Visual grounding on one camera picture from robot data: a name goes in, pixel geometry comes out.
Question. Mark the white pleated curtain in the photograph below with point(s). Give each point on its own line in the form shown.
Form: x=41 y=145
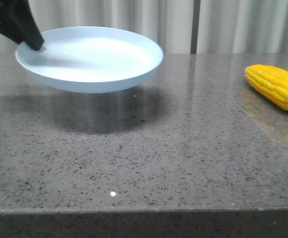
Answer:
x=179 y=26

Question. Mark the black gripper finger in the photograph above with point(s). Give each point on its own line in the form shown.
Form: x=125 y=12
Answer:
x=17 y=23

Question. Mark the light blue round plate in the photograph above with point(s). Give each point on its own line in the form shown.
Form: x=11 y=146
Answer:
x=90 y=59

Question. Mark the yellow corn cob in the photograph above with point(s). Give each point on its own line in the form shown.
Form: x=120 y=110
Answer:
x=270 y=81

